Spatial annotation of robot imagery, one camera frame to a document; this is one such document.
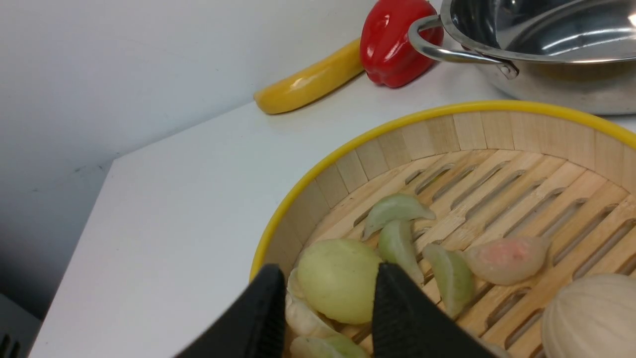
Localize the pink dumpling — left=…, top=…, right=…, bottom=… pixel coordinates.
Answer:
left=463, top=237, right=552, bottom=285

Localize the white round bun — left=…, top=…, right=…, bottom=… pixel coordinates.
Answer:
left=541, top=273, right=636, bottom=358

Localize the yellow-rimmed bamboo steamer basket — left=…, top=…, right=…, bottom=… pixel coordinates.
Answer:
left=251, top=100, right=635, bottom=358

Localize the green dumpling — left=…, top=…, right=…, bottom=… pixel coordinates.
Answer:
left=289, top=335, right=369, bottom=358
left=423, top=243, right=476, bottom=319
left=361, top=193, right=437, bottom=242
left=378, top=220, right=424, bottom=286

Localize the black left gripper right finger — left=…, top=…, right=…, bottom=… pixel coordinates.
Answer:
left=372, top=263, right=494, bottom=358

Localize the red bell pepper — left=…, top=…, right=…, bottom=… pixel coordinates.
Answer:
left=360, top=0, right=437, bottom=89

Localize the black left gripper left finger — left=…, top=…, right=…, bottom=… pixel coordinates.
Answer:
left=176, top=264, right=286, bottom=358

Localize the stainless steel pot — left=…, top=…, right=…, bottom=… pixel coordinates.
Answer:
left=407, top=0, right=636, bottom=115

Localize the yellow banana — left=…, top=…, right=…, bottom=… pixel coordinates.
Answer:
left=253, top=38, right=363, bottom=115

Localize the green round bun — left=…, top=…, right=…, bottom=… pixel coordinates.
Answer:
left=296, top=239, right=383, bottom=325

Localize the white dumpling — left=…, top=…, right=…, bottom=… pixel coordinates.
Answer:
left=285, top=268, right=337, bottom=338

